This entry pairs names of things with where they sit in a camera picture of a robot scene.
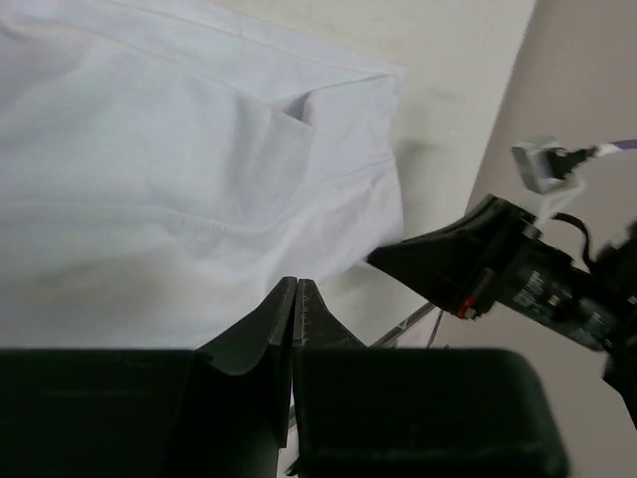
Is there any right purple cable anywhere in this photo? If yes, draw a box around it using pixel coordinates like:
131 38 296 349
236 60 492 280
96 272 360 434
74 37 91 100
594 138 637 156

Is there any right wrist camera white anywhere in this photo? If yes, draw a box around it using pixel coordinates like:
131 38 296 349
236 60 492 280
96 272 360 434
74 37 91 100
511 135 597 226

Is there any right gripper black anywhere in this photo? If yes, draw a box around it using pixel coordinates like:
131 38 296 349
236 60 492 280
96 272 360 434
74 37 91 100
367 194 636 351

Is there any white skirt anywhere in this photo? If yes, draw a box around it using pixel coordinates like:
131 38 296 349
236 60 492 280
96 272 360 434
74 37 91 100
1 1 404 348

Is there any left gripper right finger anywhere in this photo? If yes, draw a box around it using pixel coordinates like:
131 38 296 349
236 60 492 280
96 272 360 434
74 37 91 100
293 279 365 348

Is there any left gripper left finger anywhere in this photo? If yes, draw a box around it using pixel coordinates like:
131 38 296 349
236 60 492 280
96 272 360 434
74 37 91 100
198 277 298 448

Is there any aluminium front rail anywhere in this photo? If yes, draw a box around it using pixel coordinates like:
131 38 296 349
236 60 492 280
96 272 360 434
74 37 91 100
370 303 437 349

